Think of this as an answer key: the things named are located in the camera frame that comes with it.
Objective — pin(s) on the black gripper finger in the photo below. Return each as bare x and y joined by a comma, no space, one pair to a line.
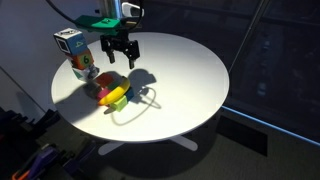
132,61
111,56

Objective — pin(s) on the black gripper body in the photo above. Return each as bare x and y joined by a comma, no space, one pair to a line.
120,43

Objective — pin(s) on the yellow banana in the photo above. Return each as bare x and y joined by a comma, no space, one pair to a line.
116,94

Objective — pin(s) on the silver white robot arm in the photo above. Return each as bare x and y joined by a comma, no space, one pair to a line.
111,8

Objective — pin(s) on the green block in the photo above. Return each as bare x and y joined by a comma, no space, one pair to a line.
114,84

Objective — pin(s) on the blue block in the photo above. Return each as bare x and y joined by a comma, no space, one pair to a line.
129,94

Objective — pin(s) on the grey block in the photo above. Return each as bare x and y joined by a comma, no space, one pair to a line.
92,90

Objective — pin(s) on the magenta block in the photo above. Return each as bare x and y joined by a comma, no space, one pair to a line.
103,94

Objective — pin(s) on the yellow-green block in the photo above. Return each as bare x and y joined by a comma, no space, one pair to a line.
119,104

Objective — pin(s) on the orange green printed cube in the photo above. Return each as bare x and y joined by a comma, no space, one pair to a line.
82,60

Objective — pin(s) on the white teal printed cube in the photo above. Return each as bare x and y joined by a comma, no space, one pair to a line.
81,73

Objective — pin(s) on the black bar clamp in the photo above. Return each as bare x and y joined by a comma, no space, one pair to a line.
48,118

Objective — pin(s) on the white table base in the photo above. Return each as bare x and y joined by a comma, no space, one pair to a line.
186,142

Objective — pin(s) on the purple clamp with orange trigger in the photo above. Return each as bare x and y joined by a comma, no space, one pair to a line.
36,163

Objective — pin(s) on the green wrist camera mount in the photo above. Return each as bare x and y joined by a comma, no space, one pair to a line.
100,23

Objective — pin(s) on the blue window frame rail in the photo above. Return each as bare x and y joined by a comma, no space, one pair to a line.
266,125

